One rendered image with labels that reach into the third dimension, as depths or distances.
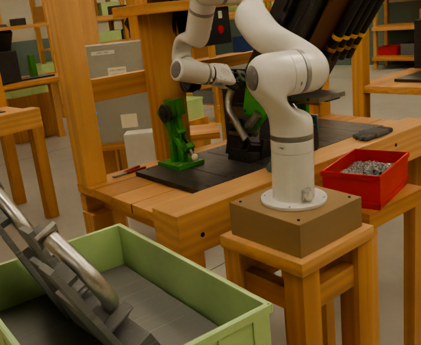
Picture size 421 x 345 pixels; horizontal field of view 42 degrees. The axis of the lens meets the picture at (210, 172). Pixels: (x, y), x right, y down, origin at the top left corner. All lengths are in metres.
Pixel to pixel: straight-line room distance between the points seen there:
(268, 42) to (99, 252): 0.74
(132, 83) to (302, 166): 1.05
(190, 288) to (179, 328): 0.10
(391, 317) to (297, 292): 1.39
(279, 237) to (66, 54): 1.07
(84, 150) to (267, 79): 0.96
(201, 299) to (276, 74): 0.59
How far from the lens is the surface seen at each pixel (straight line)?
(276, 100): 1.43
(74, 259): 0.91
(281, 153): 1.51
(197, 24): 1.94
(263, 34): 1.57
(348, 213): 1.58
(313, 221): 1.47
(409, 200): 2.07
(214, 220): 1.78
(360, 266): 1.66
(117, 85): 2.31
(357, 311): 1.73
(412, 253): 2.20
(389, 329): 2.76
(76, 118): 2.13
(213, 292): 1.19
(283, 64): 1.44
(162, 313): 1.29
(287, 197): 1.54
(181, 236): 1.71
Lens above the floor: 1.50
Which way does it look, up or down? 17 degrees down
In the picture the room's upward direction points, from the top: 6 degrees counter-clockwise
